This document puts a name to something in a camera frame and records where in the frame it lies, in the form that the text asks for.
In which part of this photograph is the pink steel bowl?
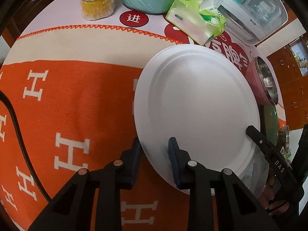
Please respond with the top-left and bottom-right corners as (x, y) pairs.
(245, 56), (278, 106)

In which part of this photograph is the right hand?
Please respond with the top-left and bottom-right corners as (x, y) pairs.
(258, 176), (290, 215)

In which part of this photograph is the white clear storage box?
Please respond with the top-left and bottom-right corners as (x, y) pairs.
(217, 0), (288, 46)

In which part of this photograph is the orange H-pattern blanket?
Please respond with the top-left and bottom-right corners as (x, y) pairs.
(1, 24), (190, 230)

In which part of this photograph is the large steel bowl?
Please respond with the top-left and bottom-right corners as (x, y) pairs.
(277, 125), (290, 157)

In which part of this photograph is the green plate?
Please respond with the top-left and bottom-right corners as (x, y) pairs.
(264, 106), (279, 145)

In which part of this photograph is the green tissue pack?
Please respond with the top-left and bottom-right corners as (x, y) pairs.
(166, 0), (227, 45)

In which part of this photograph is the white paper plate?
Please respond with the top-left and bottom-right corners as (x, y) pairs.
(134, 44), (260, 186)

